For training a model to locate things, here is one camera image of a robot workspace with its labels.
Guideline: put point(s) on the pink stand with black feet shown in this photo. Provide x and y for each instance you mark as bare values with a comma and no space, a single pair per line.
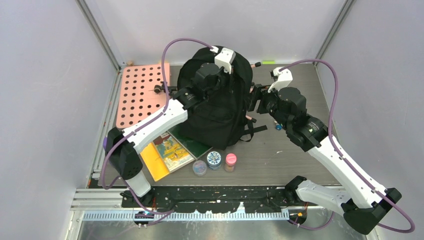
161,88

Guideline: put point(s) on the blue patterned lid jar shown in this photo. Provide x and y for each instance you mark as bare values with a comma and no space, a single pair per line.
214,160

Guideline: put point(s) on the purple card holder box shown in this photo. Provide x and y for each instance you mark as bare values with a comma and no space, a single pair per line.
104,143

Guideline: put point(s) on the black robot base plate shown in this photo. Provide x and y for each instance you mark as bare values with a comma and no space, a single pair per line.
215,199

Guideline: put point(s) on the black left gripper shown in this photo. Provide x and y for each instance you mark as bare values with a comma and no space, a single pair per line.
228,88

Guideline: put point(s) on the pink lid jar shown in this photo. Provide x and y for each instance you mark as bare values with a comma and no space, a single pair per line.
230,162

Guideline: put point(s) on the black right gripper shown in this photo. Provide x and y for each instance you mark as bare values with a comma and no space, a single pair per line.
258,93

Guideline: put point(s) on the aluminium frame rail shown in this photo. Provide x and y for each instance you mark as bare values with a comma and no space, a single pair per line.
105,205

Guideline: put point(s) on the dark green book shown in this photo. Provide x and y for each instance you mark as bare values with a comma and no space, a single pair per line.
194,147

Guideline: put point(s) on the colourful toy block car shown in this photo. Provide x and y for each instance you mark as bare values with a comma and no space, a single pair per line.
278,126

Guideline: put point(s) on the yellow illustrated book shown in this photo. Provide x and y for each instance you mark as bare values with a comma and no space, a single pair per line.
164,156

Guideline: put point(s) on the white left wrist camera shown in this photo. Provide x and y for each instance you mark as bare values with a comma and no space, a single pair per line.
224,58

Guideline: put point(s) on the black backpack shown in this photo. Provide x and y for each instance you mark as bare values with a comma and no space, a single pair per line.
224,122

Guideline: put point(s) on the pink perforated board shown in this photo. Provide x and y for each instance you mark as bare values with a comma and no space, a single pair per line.
137,100

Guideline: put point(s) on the clear jar of beads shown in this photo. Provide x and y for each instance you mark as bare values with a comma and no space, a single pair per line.
199,168

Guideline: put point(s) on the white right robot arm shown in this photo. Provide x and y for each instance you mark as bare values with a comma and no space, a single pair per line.
363,202

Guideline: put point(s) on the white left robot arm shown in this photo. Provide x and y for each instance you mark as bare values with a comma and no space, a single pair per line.
125,146

